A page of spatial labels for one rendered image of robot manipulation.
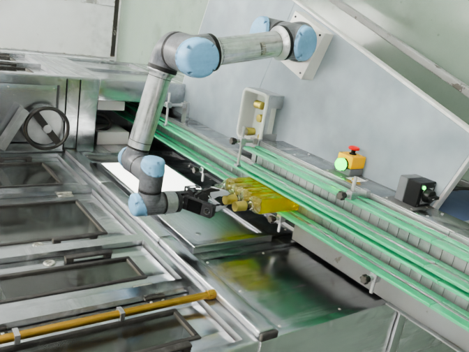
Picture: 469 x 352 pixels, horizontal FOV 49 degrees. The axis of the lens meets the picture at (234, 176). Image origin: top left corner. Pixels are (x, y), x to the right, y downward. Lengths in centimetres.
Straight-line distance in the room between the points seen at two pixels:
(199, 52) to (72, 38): 400
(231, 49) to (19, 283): 92
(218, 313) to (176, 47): 77
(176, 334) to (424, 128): 98
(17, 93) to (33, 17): 284
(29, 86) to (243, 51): 123
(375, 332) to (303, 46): 96
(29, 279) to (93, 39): 418
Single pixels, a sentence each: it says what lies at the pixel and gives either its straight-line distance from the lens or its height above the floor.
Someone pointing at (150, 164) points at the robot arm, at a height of 148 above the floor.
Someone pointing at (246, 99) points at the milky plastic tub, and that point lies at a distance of 226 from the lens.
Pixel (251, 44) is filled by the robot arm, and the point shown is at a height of 118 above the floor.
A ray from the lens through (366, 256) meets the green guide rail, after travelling 170.
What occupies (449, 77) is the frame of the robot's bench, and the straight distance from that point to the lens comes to 235.
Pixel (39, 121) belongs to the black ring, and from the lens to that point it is 255.
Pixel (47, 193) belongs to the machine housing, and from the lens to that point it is 216.
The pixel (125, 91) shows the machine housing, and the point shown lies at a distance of 270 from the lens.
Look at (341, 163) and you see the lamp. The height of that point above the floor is 85.
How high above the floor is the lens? 218
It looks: 36 degrees down
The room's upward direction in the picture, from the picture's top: 93 degrees counter-clockwise
